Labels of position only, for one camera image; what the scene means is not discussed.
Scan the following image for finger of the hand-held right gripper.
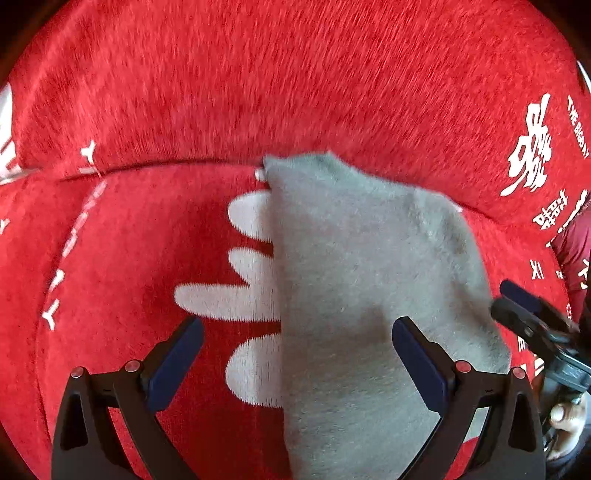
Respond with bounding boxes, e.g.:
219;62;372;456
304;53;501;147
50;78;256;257
490;298;571;358
500;279;580;334

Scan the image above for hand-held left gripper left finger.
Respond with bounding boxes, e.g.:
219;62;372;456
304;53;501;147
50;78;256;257
51;316;205;480

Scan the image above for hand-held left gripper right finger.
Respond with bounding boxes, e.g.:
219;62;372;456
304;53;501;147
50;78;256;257
392;316;546;480

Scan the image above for grey small garment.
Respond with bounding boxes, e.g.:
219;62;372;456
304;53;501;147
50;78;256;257
263;151;512;480

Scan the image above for person's right hand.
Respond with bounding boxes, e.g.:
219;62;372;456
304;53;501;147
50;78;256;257
547;401;586;459

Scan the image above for person's dark red shirt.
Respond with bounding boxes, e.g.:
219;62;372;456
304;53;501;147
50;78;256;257
551;188;591;309

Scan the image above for red blanket with white print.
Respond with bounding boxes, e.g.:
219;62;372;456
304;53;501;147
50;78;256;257
0;0;591;480

